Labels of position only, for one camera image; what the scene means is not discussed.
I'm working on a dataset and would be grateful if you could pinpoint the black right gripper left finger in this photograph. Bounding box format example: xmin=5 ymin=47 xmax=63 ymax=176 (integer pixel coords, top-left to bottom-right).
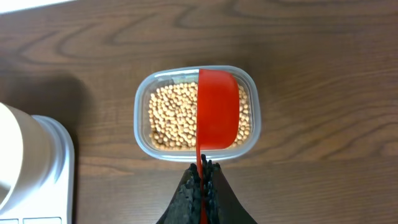
xmin=157 ymin=164 xmax=201 ymax=224

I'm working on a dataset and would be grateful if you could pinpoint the cream round bowl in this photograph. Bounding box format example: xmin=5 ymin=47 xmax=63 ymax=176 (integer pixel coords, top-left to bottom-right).
xmin=1 ymin=103 xmax=63 ymax=213

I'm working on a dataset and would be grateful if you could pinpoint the white digital kitchen scale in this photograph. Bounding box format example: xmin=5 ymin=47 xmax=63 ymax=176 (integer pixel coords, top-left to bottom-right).
xmin=1 ymin=115 xmax=75 ymax=224

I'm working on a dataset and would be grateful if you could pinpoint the clear container of soybeans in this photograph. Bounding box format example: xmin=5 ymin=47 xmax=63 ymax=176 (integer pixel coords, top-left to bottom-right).
xmin=134 ymin=65 xmax=262 ymax=162

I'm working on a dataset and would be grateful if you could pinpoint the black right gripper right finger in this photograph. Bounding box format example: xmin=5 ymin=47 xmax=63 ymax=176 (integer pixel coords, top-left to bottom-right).
xmin=201 ymin=154 xmax=257 ymax=224

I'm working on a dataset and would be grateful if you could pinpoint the red plastic measuring scoop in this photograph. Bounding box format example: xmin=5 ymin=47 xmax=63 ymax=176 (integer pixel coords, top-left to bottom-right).
xmin=196 ymin=68 xmax=239 ymax=224

